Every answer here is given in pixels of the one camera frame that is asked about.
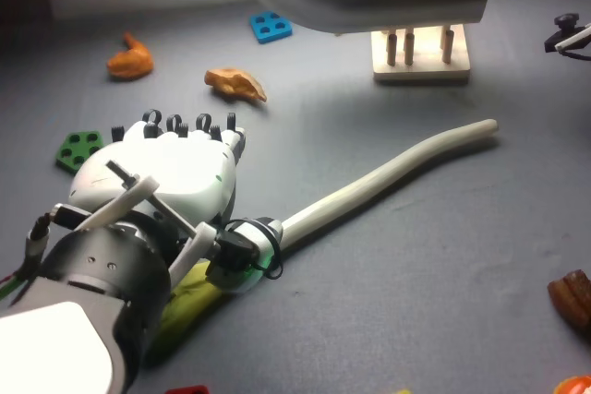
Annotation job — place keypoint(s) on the orange red toy tart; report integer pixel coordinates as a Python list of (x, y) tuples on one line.
[(575, 387)]

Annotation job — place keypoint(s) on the red block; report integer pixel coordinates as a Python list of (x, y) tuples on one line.
[(187, 390)]

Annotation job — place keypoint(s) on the grey table cloth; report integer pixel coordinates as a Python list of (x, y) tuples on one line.
[(415, 251)]

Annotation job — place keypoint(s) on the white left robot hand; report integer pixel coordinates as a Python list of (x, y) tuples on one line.
[(184, 168)]

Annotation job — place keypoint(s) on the wooden peg board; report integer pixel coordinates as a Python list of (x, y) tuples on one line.
[(420, 73)]

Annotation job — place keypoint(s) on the yellow two-hole block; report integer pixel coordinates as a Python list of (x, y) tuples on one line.
[(401, 392)]

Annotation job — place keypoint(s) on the orange toy chicken piece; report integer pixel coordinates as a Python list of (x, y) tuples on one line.
[(235, 85)]

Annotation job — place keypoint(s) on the brown toy meat piece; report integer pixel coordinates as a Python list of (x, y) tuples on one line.
[(572, 302)]

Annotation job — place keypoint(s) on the orange curved toy chicken wing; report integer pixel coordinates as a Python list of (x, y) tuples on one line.
[(131, 62)]

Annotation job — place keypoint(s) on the long white leek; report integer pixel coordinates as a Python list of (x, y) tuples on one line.
[(392, 168)]

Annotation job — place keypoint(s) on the blue square block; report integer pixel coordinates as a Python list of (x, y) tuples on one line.
[(272, 39)]

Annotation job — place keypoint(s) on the green pentagon block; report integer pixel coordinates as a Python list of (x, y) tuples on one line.
[(80, 149)]

